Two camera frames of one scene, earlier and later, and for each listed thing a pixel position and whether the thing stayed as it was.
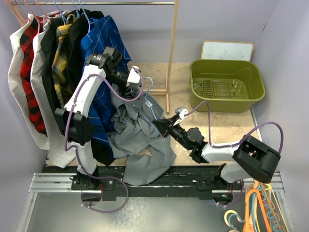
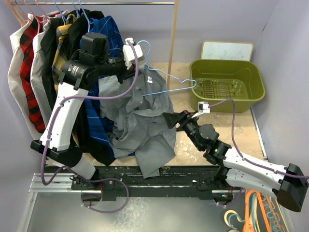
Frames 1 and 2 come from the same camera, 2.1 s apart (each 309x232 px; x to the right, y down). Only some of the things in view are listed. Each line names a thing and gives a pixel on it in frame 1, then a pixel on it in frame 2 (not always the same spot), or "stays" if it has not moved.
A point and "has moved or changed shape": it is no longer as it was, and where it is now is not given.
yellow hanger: (275, 200) stays
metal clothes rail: (64, 3) stays
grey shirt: (133, 128) has moved or changed shape
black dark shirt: (47, 41) stays
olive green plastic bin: (228, 86) stays
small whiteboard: (227, 50) stays
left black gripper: (126, 94) → (125, 73)
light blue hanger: (151, 107) → (147, 65)
